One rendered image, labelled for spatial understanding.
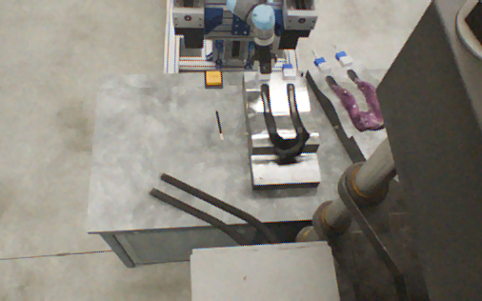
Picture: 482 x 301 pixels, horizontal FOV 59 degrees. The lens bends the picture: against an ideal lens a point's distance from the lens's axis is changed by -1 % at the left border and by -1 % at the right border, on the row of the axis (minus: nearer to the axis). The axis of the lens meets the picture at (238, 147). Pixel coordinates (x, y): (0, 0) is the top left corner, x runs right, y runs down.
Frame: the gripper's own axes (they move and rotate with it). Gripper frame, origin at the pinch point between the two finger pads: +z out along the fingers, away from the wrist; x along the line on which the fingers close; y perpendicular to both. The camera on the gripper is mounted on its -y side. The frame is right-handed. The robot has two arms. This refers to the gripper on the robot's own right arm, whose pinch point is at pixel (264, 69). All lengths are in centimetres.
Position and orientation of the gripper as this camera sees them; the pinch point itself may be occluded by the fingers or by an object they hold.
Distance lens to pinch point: 179.3
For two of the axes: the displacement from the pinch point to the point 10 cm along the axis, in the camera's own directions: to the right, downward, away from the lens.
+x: -10.0, 0.9, 0.3
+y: -0.8, -9.5, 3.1
